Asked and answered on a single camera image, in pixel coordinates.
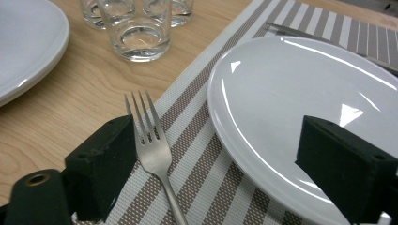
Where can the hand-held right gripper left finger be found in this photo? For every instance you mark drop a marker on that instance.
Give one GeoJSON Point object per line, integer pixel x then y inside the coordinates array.
{"type": "Point", "coordinates": [100, 168]}

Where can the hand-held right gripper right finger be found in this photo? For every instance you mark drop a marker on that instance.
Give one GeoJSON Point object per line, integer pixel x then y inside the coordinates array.
{"type": "Point", "coordinates": [350, 175]}

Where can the steel fork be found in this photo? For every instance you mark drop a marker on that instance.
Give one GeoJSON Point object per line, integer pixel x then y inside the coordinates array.
{"type": "Point", "coordinates": [155, 153]}

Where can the white plate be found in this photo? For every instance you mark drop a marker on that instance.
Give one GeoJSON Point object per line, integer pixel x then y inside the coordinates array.
{"type": "Point", "coordinates": [28, 47]}
{"type": "Point", "coordinates": [281, 109]}

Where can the clear drinking glass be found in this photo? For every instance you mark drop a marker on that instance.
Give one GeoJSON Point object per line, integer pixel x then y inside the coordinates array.
{"type": "Point", "coordinates": [181, 12]}
{"type": "Point", "coordinates": [140, 37]}
{"type": "Point", "coordinates": [94, 15]}

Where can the grey white striped placemat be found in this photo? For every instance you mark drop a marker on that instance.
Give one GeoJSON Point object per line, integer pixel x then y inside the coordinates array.
{"type": "Point", "coordinates": [194, 140]}

